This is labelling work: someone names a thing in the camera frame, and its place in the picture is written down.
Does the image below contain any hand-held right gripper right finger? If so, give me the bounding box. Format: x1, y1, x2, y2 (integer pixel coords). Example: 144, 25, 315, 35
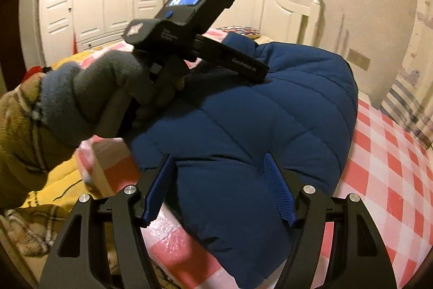
264, 153, 397, 289

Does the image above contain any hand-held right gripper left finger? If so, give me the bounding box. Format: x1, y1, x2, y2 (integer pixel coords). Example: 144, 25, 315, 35
39, 154, 175, 289

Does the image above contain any navy blue puffer jacket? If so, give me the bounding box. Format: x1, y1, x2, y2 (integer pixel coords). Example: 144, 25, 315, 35
130, 32, 359, 279

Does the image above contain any person's left hand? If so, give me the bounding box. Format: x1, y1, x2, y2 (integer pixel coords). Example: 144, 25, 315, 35
39, 50, 190, 149

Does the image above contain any round patterned cushion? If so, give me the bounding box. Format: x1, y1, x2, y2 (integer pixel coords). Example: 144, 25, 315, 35
216, 25, 262, 39

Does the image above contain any cream wooden headboard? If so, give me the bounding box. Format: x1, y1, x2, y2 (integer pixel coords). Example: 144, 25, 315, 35
199, 0, 322, 46

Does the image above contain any yellow blanket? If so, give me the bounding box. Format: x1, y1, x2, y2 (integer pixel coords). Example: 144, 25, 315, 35
20, 50, 112, 212

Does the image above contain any pink checked bed sheet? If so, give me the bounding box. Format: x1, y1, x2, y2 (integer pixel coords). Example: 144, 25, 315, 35
73, 28, 433, 289

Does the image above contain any brown plaid cloth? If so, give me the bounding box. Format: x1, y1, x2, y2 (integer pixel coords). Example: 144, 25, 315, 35
0, 207, 60, 257

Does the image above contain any striped printed curtain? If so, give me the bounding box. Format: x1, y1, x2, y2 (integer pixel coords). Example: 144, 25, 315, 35
379, 0, 433, 151

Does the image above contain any small red object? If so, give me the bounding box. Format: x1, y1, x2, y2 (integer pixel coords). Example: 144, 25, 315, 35
24, 66, 47, 78

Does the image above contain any beige wall socket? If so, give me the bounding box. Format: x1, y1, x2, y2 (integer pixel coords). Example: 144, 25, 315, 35
347, 48, 369, 72

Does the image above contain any wall cable conduit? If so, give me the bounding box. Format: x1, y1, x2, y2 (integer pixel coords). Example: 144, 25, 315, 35
338, 14, 349, 51

